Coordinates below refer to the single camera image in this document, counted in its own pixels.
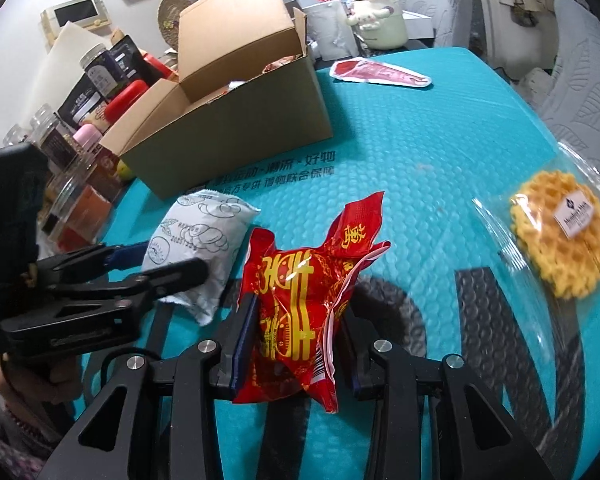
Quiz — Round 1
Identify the person's left forearm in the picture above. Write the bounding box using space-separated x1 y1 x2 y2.
0 395 76 480

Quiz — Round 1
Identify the black printed pouch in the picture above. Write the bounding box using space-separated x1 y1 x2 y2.
57 87 111 128

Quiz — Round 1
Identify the white patterned packet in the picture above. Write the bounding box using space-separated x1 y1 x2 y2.
142 187 261 326

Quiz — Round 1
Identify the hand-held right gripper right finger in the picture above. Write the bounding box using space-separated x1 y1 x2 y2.
336 309 556 480

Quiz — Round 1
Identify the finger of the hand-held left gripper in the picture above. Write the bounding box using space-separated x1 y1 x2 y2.
36 242 149 287
55 257 211 312

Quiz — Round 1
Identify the red printed bag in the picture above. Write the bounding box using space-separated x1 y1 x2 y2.
142 55 178 81

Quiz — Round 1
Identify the white paper roll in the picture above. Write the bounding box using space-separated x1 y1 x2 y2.
305 2 353 61

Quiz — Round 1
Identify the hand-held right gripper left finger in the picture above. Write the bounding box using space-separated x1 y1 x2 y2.
40 292 260 480

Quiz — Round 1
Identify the clear waffle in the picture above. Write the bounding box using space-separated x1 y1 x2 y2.
472 157 600 306

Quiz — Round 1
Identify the cream wall intercom screen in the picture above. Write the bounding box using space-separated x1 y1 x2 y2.
40 0 113 38

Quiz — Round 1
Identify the white cartoon water bottle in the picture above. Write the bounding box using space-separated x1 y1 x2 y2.
343 0 410 51

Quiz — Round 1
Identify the chair with grey leaf cover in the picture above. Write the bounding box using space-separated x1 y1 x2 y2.
390 0 473 48
527 0 600 161

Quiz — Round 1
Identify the red white flat packet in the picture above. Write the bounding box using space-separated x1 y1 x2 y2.
328 57 433 89

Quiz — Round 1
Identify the woven round trivet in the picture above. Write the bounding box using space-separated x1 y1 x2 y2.
157 0 197 48

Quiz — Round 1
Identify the teal bubble mat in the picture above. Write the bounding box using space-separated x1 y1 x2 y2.
72 46 600 480

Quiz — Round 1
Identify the red bottle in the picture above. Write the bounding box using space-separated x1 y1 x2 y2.
104 79 148 121

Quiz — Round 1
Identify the person's left hand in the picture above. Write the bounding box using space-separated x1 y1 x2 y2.
0 352 83 403

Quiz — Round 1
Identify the brown cardboard box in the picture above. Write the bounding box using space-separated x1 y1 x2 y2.
99 0 335 200

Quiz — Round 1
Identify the pink bottle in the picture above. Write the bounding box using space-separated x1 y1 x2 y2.
72 125 101 153

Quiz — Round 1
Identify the red snack packet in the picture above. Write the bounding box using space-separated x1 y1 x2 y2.
230 191 392 413

